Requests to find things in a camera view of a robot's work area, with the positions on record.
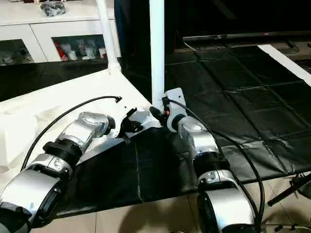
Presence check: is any black stand with cables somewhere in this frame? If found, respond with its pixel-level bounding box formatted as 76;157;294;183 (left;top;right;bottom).
266;171;311;233

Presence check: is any long black bar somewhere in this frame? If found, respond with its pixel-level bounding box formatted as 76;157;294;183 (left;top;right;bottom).
182;31;311;42

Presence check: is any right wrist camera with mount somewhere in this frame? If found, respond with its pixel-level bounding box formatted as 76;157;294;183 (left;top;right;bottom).
163;87;188;133

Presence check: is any flat white board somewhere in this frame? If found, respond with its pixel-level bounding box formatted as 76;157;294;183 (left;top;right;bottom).
258;44;311;87

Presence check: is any white plastic table top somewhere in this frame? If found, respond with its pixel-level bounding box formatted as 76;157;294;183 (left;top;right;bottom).
0;68;167;195

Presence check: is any dark object on cabinet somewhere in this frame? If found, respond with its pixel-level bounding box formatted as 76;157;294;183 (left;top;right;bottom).
40;1;67;17

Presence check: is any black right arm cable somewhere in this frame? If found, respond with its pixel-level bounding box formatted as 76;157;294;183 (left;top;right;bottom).
167;99;266;230

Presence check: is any white glass-door cabinet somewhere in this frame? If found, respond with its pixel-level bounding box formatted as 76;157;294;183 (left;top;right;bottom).
0;0;122;65

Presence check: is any black work mat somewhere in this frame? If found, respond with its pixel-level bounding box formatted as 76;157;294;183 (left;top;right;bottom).
0;41;311;219

